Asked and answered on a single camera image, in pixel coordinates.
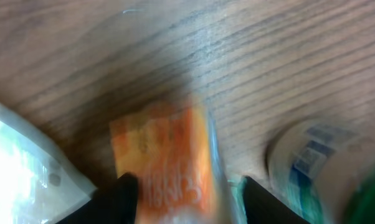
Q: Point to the green lid white jar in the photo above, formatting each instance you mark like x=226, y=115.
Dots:
x=324, y=171

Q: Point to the small teal tissue pack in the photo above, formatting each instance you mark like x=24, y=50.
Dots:
x=237, y=201

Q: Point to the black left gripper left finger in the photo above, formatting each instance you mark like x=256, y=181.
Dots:
x=115, y=205

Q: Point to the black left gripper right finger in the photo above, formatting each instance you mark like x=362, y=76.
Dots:
x=261, y=207

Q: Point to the beige glossy plastic package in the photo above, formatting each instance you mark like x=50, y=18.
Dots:
x=38, y=184

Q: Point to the orange snack packet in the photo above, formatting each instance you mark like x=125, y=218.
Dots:
x=167, y=148

